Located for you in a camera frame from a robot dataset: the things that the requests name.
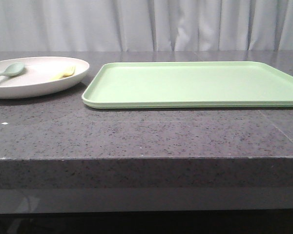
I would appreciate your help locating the white curtain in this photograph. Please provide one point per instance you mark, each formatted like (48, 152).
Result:
(145, 25)

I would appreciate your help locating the pale green spoon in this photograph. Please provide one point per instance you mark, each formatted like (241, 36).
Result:
(13, 69)

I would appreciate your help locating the light green tray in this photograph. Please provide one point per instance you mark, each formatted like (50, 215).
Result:
(132, 85)

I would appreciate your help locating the white round plate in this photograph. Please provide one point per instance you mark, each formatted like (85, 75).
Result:
(35, 80)

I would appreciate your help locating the yellow plastic fork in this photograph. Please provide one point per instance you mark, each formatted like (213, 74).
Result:
(68, 71)

